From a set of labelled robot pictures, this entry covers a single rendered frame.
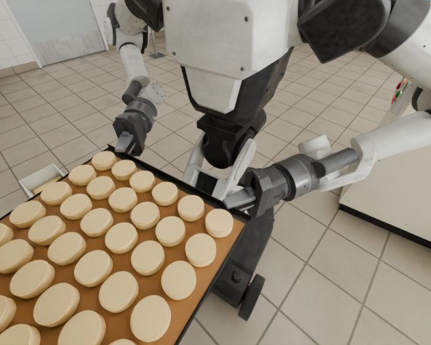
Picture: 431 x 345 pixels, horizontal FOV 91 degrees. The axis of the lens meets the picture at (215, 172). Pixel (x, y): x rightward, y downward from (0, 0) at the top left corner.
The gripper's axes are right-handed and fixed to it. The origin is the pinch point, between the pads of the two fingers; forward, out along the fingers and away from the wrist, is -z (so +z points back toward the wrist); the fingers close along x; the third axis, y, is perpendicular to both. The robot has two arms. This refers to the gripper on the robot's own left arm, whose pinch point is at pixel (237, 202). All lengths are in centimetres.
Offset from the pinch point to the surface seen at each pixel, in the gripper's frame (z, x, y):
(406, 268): 98, -86, 32
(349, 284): 63, -86, 23
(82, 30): -16, -54, -421
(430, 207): 110, -54, 17
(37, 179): -78, -76, -124
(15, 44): -101, -54, -388
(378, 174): 96, -46, -7
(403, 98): 96, -9, -18
